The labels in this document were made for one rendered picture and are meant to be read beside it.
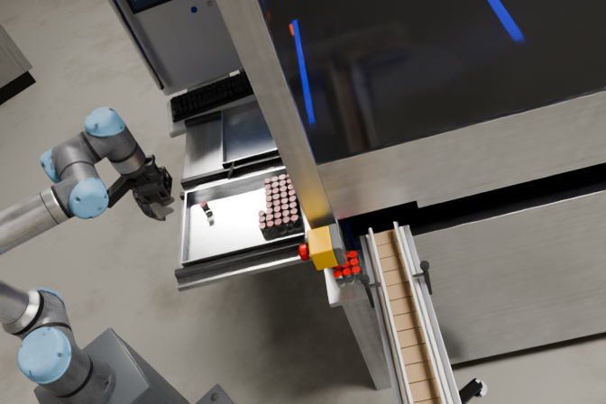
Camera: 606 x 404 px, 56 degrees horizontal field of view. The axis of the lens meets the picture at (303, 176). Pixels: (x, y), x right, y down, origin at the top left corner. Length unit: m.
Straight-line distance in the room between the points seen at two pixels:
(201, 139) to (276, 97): 0.88
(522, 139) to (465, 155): 0.12
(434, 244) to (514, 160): 0.32
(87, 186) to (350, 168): 0.54
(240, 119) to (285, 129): 0.81
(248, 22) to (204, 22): 1.19
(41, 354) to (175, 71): 1.20
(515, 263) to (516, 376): 0.65
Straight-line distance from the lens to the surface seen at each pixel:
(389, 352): 1.27
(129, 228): 3.13
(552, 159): 1.41
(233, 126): 1.94
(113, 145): 1.32
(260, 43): 1.03
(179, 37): 2.21
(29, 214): 1.23
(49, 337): 1.53
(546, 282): 1.84
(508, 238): 1.59
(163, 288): 2.80
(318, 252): 1.31
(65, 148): 1.32
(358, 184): 1.29
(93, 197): 1.20
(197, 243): 1.65
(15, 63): 4.62
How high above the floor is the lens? 2.08
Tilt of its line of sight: 46 degrees down
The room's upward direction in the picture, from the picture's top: 21 degrees counter-clockwise
